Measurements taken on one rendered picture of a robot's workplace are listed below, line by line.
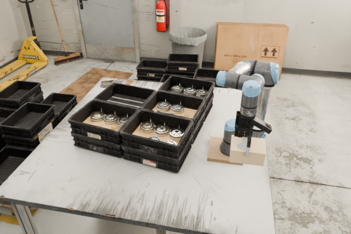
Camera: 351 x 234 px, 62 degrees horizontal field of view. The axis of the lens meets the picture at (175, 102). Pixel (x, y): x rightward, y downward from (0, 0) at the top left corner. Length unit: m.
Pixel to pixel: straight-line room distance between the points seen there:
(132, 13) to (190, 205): 3.76
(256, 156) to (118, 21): 4.04
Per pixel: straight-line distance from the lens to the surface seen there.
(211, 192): 1.80
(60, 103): 3.44
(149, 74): 3.81
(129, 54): 5.24
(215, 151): 2.03
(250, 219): 1.72
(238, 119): 1.39
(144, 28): 5.02
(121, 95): 2.49
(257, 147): 1.47
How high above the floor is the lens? 2.03
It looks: 31 degrees down
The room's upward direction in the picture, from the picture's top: straight up
